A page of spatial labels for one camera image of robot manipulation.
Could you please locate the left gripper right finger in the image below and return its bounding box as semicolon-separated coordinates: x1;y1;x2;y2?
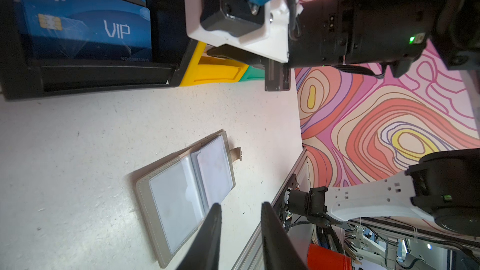
261;202;307;270

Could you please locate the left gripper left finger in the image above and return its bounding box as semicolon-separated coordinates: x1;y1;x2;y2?
177;203;222;270

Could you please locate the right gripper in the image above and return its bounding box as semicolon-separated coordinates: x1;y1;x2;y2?
207;0;431;91

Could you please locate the grey card holder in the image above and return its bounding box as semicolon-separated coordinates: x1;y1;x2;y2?
134;129;236;268

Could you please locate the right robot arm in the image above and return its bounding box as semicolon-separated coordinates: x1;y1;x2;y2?
283;0;480;237

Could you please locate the blue card in black bin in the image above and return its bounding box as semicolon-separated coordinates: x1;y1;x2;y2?
12;0;153;62

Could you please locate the green storage bin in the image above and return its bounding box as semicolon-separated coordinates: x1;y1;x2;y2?
239;66;265;82

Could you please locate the yellow storage bin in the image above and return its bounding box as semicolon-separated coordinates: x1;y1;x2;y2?
180;41;249;87

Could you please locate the black storage bin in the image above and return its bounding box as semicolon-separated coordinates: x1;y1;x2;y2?
1;0;193;101

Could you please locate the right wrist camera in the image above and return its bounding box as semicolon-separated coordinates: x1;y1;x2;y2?
185;0;303;63

